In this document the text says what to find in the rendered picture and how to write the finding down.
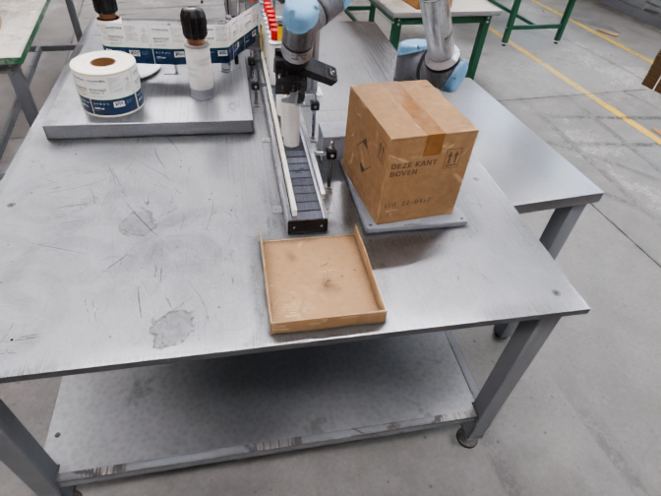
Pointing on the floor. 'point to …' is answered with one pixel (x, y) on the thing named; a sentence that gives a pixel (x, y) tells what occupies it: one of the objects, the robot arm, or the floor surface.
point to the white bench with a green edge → (15, 13)
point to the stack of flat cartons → (654, 75)
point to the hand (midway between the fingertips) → (298, 101)
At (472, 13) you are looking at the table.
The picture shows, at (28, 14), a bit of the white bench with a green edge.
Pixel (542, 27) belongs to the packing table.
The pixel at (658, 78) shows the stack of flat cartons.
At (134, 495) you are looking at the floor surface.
